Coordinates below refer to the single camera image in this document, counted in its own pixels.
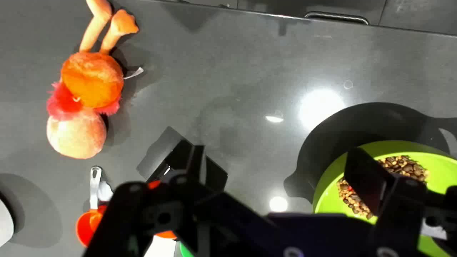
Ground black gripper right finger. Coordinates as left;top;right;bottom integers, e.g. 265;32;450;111
343;148;431;226

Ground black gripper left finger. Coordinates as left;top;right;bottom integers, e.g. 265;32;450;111
136;126;231;198

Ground large green bowl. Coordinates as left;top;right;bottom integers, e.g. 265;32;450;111
312;141;457;257

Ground brown food pellets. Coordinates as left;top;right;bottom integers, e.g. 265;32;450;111
336;155;431;222

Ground red tomato toy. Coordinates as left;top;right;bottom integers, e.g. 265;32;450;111
75;166;116;249

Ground orange pink plush toy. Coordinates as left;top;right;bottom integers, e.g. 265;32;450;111
46;0;146;162

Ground white paper towel roll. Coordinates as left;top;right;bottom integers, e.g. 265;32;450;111
0;199;16;249

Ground silver drawer handle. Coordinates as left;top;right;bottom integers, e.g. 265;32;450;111
305;12;372;26

